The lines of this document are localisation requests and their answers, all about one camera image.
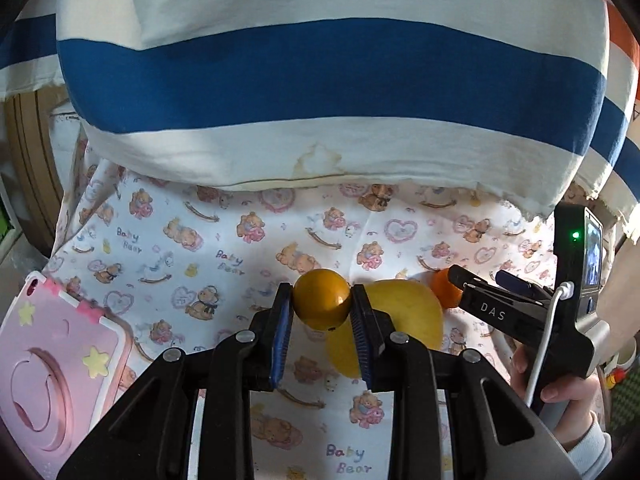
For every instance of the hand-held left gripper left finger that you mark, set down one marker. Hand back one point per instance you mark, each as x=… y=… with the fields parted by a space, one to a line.
x=281 y=340

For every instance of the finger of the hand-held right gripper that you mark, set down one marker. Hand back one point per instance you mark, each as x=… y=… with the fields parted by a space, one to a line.
x=517 y=284
x=465 y=279

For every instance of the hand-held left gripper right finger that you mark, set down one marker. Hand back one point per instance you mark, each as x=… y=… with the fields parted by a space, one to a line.
x=361 y=340

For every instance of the small orange mandarin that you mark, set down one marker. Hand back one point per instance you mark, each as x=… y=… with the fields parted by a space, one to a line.
x=442 y=287

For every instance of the small yellow-orange round fruit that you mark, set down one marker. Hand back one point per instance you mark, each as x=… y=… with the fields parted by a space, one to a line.
x=320 y=297

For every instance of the person's right forearm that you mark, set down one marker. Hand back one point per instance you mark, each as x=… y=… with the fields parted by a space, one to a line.
x=590 y=450

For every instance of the person's right hand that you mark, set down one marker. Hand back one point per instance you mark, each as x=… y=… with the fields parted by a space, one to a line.
x=577 y=400

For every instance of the yellow pear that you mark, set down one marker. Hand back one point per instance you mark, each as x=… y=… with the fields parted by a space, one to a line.
x=400 y=320

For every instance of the bear print cloth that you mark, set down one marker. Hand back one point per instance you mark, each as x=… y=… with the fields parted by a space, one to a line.
x=200 y=240

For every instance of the pink tablet case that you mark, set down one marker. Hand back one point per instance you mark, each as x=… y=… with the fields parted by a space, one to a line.
x=55 y=360

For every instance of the blue white striped shirt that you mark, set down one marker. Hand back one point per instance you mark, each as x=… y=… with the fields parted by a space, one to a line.
x=300 y=85

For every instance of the green object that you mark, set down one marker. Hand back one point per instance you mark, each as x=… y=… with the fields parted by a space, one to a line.
x=6 y=222

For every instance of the round wooden table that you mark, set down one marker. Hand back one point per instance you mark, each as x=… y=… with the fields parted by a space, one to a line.
x=30 y=170

